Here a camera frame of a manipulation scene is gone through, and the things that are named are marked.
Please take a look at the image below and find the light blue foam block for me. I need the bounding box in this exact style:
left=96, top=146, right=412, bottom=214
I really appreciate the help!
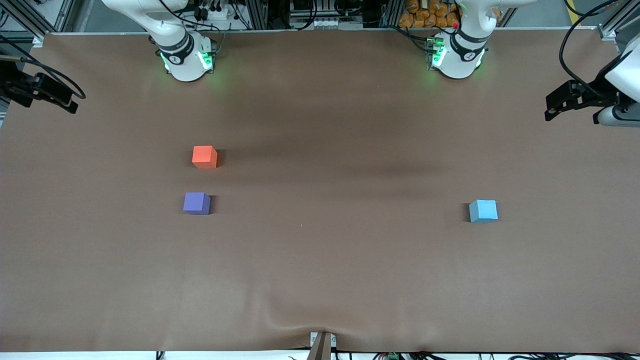
left=468, top=199, right=499, bottom=224

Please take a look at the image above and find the orange foam block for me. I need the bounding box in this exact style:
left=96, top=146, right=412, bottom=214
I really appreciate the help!
left=192, top=145, right=219, bottom=169

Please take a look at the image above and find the purple foam block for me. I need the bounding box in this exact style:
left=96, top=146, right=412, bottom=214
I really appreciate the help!
left=183, top=192, right=212, bottom=216

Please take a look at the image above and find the pile of orange objects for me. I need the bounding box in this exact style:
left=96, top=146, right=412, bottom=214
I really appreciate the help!
left=398, top=0, right=461, bottom=29

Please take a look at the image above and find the brown table cover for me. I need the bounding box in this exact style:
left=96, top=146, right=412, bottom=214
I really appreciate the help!
left=0, top=27, right=640, bottom=353

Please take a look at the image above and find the metal table clamp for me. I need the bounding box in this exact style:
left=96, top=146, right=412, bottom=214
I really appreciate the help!
left=307, top=331, right=337, bottom=360

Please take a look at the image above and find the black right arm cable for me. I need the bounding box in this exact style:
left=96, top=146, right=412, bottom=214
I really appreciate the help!
left=0, top=34, right=87, bottom=100

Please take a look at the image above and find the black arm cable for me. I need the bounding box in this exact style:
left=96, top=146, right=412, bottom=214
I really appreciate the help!
left=559, top=0, right=617, bottom=97
left=0, top=34, right=87, bottom=100

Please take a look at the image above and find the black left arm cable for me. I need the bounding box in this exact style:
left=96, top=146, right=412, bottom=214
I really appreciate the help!
left=559, top=0, right=617, bottom=97

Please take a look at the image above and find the aluminium frame profile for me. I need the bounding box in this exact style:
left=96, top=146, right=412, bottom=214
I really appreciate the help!
left=0, top=0, right=76, bottom=40
left=597, top=0, right=640, bottom=42

